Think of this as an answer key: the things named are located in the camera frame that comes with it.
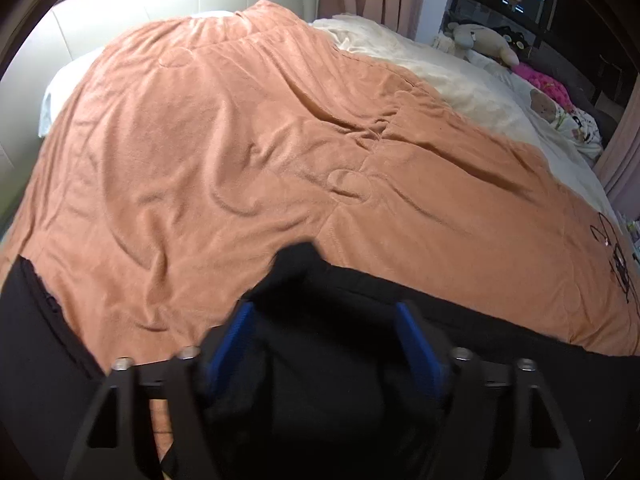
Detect black pants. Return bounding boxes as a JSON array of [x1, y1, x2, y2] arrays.
[[1, 243, 639, 479]]

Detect orange fleece blanket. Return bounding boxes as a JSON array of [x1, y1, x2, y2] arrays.
[[1, 1, 639, 451]]

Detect white bed sheet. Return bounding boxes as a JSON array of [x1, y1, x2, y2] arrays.
[[312, 15, 615, 218]]

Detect bear print pillow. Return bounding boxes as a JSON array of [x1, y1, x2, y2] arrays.
[[513, 76, 603, 166]]

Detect pink plush cushion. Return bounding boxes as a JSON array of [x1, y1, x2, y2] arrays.
[[512, 62, 575, 113]]

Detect white pillow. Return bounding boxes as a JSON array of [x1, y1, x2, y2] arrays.
[[38, 51, 101, 139]]

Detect beige plush toy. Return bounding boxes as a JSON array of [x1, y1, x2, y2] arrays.
[[447, 22, 520, 67]]

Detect cream padded headboard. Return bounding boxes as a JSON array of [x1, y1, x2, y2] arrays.
[[1, 0, 318, 179]]

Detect dark window frame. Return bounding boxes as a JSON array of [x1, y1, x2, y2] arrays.
[[448, 0, 639, 106]]

